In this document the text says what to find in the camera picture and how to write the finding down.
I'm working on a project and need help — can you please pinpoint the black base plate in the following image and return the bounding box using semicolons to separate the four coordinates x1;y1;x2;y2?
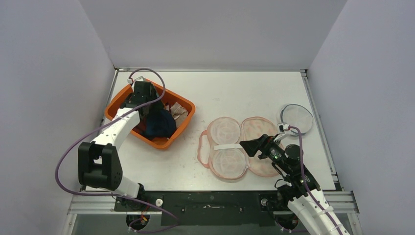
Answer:
113;191;309;228

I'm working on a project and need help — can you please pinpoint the beige crumpled garment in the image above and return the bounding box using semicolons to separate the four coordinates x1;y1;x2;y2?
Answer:
169;102;188;120

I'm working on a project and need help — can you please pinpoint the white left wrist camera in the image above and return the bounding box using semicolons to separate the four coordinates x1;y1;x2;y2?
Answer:
131;76;145;85

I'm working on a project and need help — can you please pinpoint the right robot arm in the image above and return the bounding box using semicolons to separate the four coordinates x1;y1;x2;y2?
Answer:
240;134;349;235

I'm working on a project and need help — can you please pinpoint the floral padded bra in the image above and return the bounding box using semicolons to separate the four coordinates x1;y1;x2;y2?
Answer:
197;117;280;180

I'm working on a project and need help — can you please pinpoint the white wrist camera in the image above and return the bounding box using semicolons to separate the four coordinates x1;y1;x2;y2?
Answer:
274;122;290;142
131;76;145;85

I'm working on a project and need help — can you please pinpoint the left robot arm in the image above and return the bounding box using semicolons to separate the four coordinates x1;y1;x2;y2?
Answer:
78;81;160;211

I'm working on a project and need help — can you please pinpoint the navy blue bra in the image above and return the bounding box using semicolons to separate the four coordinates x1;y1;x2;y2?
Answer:
142;109;177;140

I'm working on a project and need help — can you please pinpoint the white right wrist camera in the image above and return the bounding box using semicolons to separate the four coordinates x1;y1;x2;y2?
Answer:
274;122;290;142

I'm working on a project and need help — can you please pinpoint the dark red bra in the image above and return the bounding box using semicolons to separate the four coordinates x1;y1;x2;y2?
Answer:
133;120;146;135

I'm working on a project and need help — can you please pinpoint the orange plastic tub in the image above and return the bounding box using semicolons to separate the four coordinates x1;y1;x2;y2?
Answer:
105;85;196;149

